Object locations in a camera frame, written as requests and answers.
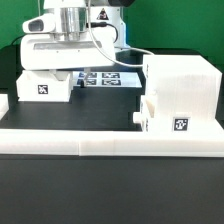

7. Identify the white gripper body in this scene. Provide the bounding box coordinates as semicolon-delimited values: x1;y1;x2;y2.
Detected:
20;33;113;70

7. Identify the white drawer box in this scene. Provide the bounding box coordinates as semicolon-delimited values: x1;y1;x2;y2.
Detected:
133;94;156;132
16;70;72;102

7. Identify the white drawer cabinet shell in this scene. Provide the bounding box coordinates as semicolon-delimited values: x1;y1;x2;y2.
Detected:
143;55;222;133

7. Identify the white drawer box front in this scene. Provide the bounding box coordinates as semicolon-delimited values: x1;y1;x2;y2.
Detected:
133;94;156;132

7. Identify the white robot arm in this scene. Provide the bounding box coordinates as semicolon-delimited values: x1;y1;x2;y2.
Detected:
20;0;130;74

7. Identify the white fiducial marker sheet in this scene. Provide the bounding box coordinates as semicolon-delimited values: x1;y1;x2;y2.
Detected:
70;70;144;89

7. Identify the white L-shaped border wall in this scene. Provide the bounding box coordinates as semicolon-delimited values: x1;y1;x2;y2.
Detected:
0;93;224;158

